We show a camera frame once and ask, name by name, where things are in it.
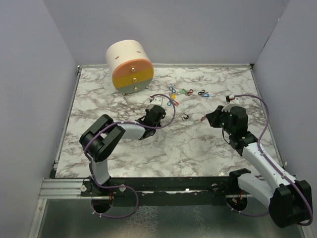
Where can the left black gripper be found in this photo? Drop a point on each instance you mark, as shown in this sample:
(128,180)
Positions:
(147,111)

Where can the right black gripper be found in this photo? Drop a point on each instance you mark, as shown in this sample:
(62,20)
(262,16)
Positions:
(214,116)

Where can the red S carabiner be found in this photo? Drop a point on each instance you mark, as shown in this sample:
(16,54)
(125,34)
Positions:
(189,92)

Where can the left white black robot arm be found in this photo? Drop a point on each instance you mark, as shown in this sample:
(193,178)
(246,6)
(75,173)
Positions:
(101,138)

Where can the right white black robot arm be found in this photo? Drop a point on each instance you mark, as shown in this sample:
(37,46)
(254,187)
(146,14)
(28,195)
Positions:
(288,200)

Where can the round three-drawer storage box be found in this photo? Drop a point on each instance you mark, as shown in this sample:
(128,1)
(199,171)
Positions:
(131,70)

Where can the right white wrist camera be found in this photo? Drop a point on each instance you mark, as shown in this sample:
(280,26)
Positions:
(231,102)

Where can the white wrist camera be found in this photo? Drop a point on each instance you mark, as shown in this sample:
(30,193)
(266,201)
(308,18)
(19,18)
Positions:
(156,101)
(231,102)

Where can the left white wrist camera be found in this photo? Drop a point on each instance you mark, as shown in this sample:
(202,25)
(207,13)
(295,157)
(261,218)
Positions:
(156,101)

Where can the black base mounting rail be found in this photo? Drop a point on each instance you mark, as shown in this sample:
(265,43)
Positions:
(166,191)

